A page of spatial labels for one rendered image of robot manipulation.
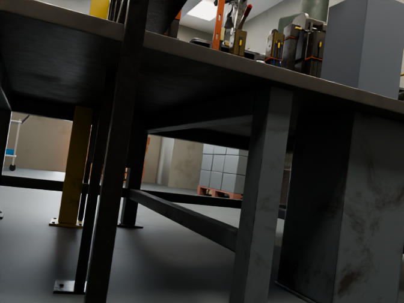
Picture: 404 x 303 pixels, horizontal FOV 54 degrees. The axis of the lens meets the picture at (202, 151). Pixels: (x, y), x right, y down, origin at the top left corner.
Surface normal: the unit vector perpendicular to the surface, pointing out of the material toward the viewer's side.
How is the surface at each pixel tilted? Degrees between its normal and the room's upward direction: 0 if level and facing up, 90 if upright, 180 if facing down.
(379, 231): 90
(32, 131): 90
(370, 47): 90
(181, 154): 90
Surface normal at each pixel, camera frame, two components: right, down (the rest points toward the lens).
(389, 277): 0.40, 0.01
